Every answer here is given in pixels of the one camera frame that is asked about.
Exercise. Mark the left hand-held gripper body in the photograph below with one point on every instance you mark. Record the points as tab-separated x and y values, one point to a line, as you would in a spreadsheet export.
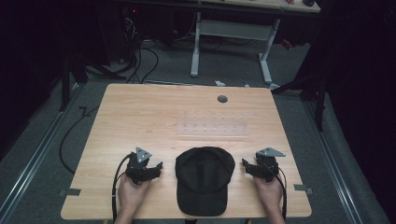
137	164

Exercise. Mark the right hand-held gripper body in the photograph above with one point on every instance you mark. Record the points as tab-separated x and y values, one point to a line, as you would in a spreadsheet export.
267	165

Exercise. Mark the black baseball cap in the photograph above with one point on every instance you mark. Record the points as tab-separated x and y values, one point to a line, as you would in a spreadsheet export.
204	180

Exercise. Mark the person's left hand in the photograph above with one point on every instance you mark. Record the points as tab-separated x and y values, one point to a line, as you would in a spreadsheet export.
132	194

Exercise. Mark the person's right hand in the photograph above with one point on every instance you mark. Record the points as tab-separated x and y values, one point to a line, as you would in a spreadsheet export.
269	194

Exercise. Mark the grey tape strip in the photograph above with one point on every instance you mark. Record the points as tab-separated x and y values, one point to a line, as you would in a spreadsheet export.
71	192
302	188

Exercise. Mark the clear plastic sheet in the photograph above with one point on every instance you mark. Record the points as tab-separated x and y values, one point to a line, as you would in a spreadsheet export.
213	126

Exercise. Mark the grey round table grommet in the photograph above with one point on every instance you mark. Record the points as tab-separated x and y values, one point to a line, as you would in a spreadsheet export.
222	99

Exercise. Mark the white plug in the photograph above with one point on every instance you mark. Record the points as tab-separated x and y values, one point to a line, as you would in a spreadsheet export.
219	83

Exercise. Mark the black metal stand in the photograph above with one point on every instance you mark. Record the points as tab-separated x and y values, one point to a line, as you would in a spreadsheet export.
311	84
70	74

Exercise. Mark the red object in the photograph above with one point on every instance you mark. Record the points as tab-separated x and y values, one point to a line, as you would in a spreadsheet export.
287	44

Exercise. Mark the white-framed desk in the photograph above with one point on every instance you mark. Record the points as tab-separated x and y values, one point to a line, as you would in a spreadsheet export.
232	29

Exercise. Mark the metal floor rail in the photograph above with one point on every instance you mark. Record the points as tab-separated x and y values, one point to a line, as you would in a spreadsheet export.
37	149
334	168

